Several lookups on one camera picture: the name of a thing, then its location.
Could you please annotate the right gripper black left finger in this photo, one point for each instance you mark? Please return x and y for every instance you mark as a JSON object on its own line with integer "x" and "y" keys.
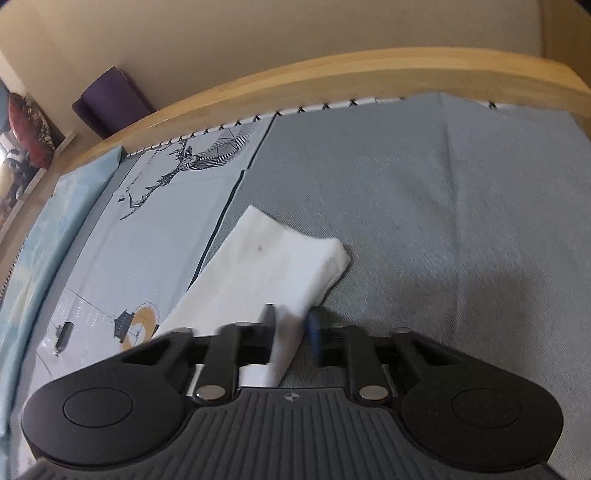
{"x": 132, "y": 404}

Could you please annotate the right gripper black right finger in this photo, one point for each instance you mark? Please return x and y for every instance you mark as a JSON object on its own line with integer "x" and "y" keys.
{"x": 458, "y": 409}

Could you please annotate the white t-shirt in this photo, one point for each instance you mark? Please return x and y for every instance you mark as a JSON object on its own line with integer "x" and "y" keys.
{"x": 261, "y": 262}

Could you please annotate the light blue patterned quilt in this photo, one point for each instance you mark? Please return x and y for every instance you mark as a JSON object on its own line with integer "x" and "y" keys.
{"x": 43, "y": 250}

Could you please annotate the grey patterned bed sheet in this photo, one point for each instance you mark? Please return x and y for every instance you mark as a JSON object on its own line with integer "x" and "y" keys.
{"x": 466, "y": 223}

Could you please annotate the dark red cushion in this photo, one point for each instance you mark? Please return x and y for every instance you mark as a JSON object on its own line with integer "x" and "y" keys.
{"x": 31, "y": 129}

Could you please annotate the purple box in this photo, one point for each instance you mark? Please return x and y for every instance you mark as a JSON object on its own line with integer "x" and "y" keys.
{"x": 111, "y": 103}

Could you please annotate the wooden bed frame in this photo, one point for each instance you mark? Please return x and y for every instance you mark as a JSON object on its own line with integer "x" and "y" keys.
{"x": 477, "y": 74}

